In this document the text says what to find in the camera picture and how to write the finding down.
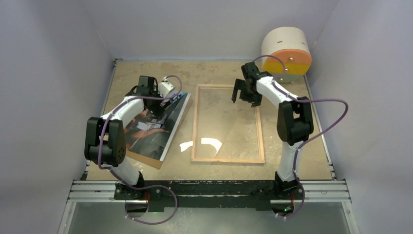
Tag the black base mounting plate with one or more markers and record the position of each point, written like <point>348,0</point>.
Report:
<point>261,195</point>

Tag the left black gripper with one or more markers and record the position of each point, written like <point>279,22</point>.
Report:
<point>157,109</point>

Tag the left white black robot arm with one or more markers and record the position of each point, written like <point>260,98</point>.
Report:
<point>105,143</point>

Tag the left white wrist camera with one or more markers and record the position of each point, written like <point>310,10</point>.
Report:
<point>165,88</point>

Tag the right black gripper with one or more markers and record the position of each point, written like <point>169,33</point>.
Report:
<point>257,99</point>

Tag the round mini drawer cabinet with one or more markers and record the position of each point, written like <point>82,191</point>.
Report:
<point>286,54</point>

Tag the aluminium rail bar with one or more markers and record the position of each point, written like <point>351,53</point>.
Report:
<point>104,191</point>

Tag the wooden picture frame with glass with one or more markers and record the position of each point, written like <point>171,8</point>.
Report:
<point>225,132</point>

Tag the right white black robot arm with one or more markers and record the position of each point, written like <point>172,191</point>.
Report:
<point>294,119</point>

